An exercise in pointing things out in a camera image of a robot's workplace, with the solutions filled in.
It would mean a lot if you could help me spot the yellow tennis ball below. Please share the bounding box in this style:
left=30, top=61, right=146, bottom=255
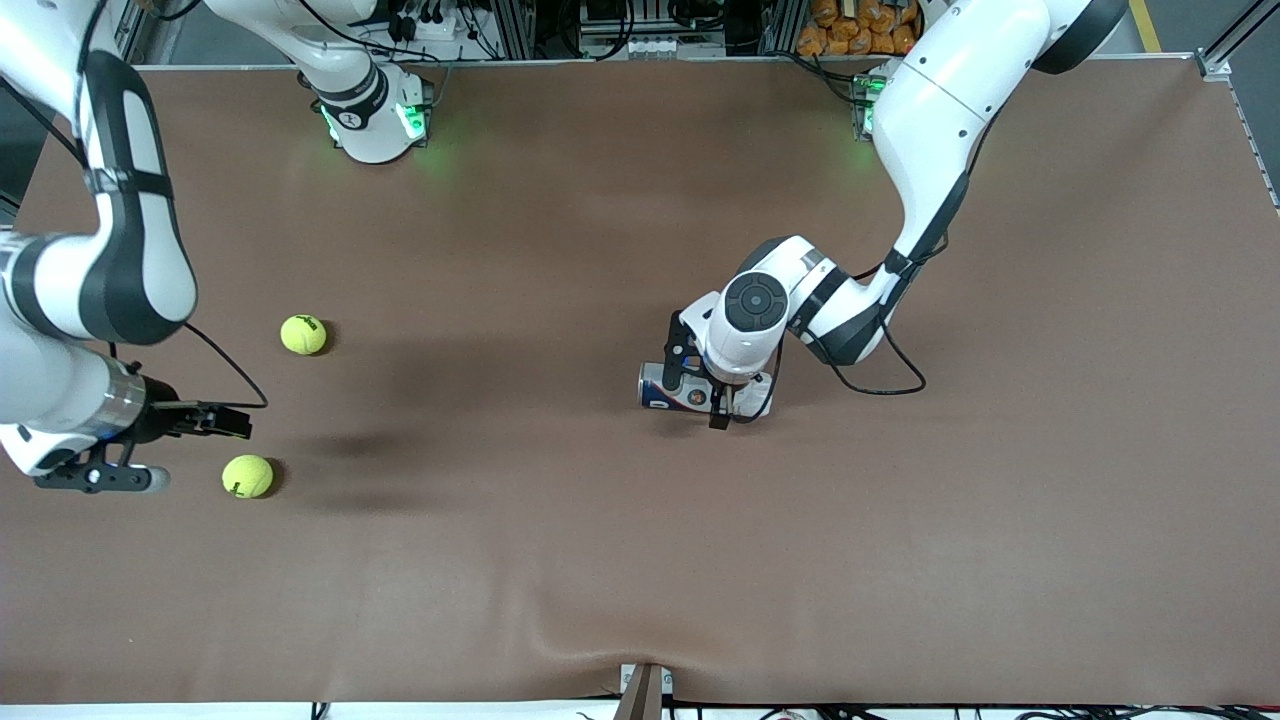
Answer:
left=221, top=454, right=275, bottom=500
left=279, top=313, right=328, bottom=357

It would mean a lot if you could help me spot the clear Wilson tennis ball can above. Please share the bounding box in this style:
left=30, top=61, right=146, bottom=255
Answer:
left=638, top=360, right=776, bottom=421

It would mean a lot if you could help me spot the orange bagged goods pile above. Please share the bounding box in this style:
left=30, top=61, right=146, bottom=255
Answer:
left=797, top=0, right=919, bottom=57

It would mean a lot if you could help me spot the white power strip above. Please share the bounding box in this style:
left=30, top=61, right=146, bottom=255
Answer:
left=385, top=8, right=461, bottom=43

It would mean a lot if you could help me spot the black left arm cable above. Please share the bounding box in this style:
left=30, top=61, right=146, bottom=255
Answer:
left=798, top=110, right=993, bottom=397

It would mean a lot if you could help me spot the aluminium frame post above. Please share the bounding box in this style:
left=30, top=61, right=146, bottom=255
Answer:
left=760, top=0, right=801, bottom=56
left=495, top=0, right=536, bottom=61

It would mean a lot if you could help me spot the aluminium corner frame rail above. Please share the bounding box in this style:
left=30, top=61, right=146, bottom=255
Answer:
left=1195, top=0, right=1280, bottom=83

